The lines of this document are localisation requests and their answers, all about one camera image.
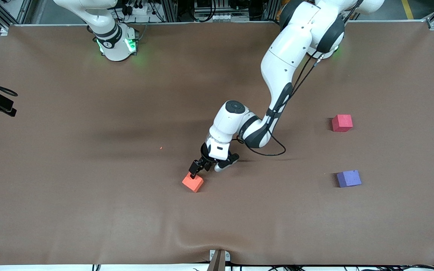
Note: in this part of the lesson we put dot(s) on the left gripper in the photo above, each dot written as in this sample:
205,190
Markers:
204,159

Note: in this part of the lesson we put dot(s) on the orange foam block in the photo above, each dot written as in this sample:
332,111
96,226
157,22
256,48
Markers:
193,183

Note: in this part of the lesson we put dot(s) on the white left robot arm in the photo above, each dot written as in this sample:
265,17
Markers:
285,49

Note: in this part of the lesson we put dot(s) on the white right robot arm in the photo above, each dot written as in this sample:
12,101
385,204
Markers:
113,41

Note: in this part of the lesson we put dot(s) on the brown table mat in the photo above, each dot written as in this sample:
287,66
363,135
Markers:
89,169

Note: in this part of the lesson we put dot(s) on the red foam block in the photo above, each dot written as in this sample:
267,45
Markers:
342,123

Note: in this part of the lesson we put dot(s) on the purple foam block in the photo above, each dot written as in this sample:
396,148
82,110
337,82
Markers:
349,178

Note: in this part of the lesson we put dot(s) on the white terminal block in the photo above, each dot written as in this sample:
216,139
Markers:
224,17

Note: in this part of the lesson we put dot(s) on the white power strip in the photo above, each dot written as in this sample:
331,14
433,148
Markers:
138,10

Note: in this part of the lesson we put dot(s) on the bag of orange items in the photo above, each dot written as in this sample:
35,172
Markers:
278,15

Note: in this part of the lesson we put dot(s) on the grey metal clamp bracket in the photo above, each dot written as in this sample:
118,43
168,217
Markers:
217,261

